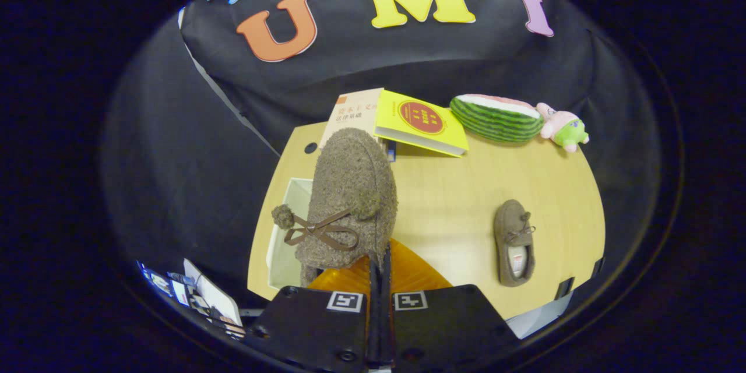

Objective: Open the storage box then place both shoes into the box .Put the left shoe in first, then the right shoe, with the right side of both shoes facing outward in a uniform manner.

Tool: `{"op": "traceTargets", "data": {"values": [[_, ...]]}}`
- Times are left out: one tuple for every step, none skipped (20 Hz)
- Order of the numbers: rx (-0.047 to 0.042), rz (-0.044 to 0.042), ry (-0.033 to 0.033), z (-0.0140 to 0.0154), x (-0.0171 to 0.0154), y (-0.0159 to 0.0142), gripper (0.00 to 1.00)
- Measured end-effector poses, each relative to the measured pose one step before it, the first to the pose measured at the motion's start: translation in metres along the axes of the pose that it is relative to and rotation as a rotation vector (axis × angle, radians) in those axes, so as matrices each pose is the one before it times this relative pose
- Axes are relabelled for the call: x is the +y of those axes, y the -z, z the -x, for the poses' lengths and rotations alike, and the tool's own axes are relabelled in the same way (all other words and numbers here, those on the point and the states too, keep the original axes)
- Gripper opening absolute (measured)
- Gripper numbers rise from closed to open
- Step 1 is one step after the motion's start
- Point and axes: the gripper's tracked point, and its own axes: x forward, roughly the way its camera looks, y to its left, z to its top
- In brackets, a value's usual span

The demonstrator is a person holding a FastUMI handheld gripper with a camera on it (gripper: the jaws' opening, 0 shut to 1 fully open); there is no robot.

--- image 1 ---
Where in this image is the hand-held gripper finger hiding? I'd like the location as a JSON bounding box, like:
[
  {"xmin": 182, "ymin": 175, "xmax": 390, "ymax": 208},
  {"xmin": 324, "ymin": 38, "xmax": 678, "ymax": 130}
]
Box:
[
  {"xmin": 382, "ymin": 238, "xmax": 519, "ymax": 373},
  {"xmin": 245, "ymin": 242, "xmax": 381, "ymax": 373}
]

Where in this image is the pale green storage box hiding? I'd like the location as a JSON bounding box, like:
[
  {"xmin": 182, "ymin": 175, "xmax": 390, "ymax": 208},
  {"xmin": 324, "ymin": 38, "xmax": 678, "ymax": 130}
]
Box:
[{"xmin": 266, "ymin": 178, "xmax": 315, "ymax": 291}]

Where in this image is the brown fuzzy shoe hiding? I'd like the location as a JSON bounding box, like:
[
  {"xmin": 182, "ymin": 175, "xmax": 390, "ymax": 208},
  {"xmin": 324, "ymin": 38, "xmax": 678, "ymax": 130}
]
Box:
[
  {"xmin": 493, "ymin": 199, "xmax": 537, "ymax": 288},
  {"xmin": 271, "ymin": 127, "xmax": 399, "ymax": 287}
]

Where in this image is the yellow book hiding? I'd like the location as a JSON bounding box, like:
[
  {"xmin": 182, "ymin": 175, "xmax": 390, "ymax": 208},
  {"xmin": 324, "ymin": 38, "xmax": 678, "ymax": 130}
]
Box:
[{"xmin": 373, "ymin": 89, "xmax": 470, "ymax": 158}]

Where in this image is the beige book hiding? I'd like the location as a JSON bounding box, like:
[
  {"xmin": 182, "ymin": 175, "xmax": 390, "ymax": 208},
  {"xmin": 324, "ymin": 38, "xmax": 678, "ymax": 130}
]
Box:
[{"xmin": 318, "ymin": 87, "xmax": 385, "ymax": 149}]

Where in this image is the watermelon slice plush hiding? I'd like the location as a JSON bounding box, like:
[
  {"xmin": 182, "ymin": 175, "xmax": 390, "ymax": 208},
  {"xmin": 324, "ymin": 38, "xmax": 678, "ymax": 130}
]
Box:
[{"xmin": 449, "ymin": 93, "xmax": 544, "ymax": 143}]

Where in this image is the pink and green plush toy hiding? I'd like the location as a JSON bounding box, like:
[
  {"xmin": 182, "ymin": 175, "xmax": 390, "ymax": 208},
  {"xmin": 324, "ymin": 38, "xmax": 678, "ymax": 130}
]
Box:
[{"xmin": 536, "ymin": 102, "xmax": 590, "ymax": 153}]

